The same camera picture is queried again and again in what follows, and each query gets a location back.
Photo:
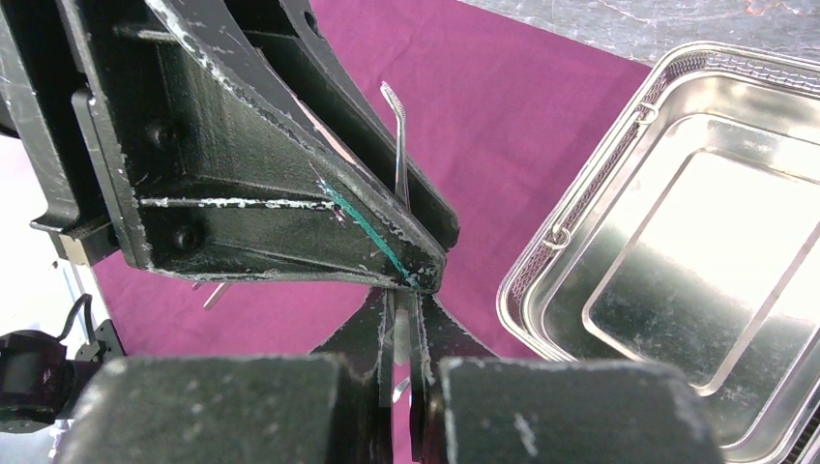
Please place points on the maroon cloth wrap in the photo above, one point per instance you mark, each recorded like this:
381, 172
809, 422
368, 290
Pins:
501, 117

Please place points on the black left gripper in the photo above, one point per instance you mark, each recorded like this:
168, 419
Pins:
43, 82

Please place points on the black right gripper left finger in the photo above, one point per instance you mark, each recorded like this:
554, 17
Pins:
332, 405

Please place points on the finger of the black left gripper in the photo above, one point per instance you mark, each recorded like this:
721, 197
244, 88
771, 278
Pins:
217, 171
288, 35

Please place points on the steel forceps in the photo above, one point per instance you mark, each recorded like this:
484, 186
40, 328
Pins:
216, 295

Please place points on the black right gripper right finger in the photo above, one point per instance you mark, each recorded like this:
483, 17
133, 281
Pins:
469, 406

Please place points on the steel two-compartment tray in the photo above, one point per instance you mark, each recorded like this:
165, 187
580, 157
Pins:
691, 237

